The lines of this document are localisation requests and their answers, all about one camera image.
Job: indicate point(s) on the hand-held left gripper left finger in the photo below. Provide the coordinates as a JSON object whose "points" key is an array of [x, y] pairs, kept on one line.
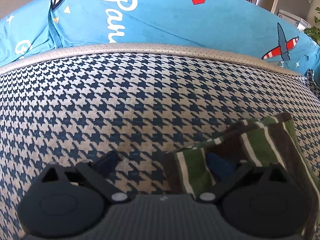
{"points": [[107, 162]]}

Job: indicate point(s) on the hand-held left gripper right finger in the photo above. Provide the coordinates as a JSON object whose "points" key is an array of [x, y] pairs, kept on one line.
{"points": [[220, 166]]}

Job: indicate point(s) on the green brown striped t-shirt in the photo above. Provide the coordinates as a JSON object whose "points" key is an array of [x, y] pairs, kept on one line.
{"points": [[260, 142]]}

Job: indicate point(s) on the houndstooth sofa seat cushion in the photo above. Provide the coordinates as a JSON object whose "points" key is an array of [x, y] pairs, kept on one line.
{"points": [[100, 100]]}

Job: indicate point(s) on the blue printed pillow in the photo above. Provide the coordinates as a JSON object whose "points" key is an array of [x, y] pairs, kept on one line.
{"points": [[175, 17]]}

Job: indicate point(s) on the green potted plant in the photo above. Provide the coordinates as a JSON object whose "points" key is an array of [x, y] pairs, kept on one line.
{"points": [[313, 31]]}

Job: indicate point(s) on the white chest freezer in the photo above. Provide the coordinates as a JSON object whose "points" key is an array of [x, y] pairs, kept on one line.
{"points": [[290, 17]]}

